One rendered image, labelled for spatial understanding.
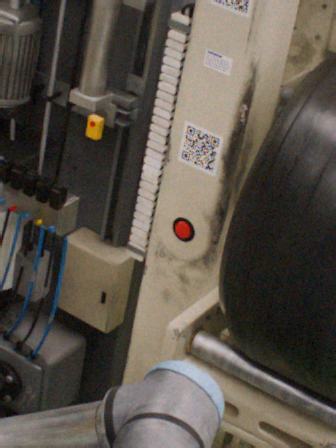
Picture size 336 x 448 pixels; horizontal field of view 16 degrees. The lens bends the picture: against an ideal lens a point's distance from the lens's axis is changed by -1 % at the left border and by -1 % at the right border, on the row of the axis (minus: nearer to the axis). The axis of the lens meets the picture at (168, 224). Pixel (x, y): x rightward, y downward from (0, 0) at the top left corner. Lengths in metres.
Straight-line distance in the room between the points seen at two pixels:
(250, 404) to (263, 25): 0.64
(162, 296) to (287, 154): 0.52
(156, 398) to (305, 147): 0.45
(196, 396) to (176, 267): 0.62
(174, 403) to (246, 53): 0.64
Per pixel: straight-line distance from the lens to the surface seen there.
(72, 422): 1.59
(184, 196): 2.04
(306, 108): 1.76
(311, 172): 1.72
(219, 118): 1.95
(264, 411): 2.02
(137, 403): 1.52
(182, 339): 2.04
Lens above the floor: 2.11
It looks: 30 degrees down
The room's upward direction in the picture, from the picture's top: 11 degrees clockwise
